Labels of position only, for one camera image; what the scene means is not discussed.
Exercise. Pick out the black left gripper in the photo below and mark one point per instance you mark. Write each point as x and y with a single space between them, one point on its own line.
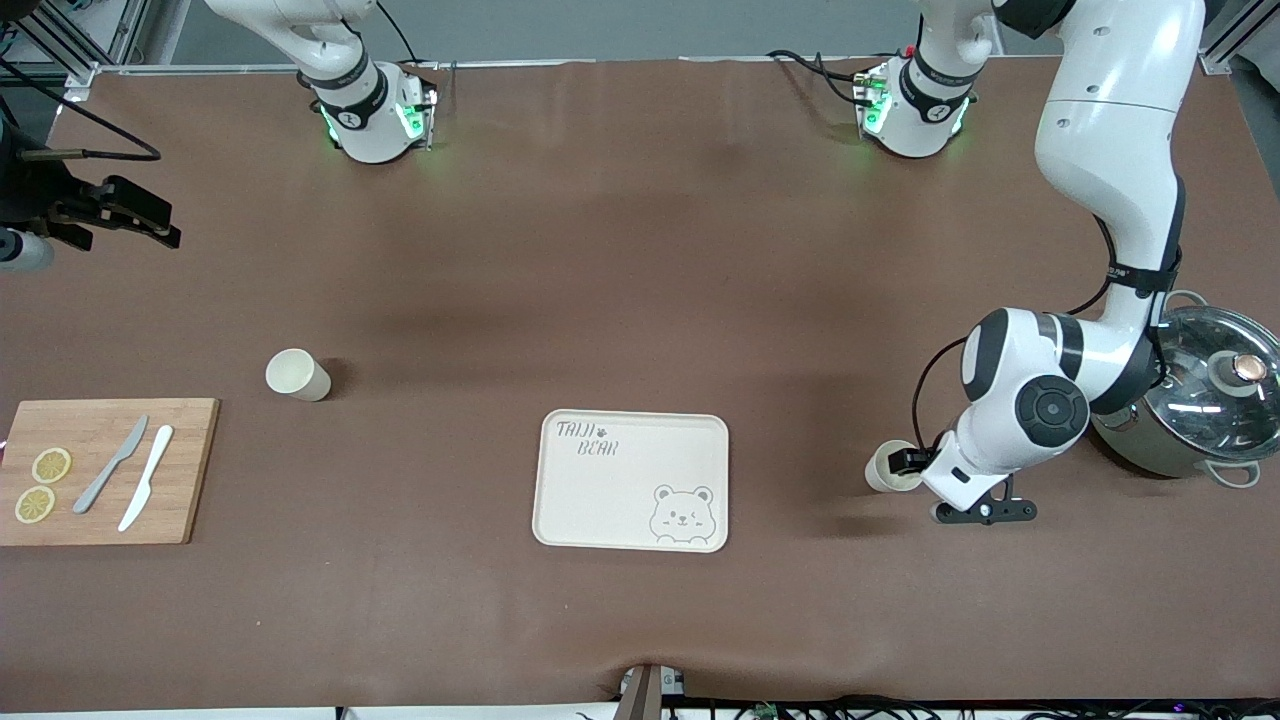
921 462

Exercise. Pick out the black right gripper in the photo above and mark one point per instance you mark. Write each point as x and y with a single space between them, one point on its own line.
30 195

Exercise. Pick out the white plastic cup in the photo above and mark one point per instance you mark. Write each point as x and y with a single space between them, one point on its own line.
878 478
290 372

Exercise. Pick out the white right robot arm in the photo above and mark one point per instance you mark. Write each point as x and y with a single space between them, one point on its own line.
365 110

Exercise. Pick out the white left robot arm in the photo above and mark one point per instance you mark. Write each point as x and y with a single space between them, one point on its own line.
1110 120

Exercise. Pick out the white bear print tray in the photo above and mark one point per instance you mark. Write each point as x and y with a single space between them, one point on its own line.
620 500

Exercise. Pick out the grey plastic knife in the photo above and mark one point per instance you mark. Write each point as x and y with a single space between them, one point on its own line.
112 465

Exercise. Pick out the wooden cutting board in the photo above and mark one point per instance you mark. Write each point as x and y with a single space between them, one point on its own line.
180 470

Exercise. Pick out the white plastic knife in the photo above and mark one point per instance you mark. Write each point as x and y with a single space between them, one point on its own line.
147 478

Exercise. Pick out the yellow lemon slice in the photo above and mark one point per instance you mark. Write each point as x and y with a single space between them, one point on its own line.
51 465
35 505

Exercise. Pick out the glass pot lid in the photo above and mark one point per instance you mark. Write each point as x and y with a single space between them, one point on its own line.
1210 410

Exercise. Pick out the brown table cover mat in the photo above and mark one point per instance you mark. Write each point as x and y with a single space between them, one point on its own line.
640 250

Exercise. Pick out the aluminium frame with struts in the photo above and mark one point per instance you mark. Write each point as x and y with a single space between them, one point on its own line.
80 75

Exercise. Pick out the silver table edge rail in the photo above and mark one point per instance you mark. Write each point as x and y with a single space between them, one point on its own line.
200 68

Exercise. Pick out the small grey metal bracket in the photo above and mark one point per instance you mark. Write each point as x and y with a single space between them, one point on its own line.
645 695

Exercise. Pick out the aluminium frame post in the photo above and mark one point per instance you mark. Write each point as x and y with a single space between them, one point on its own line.
1225 50

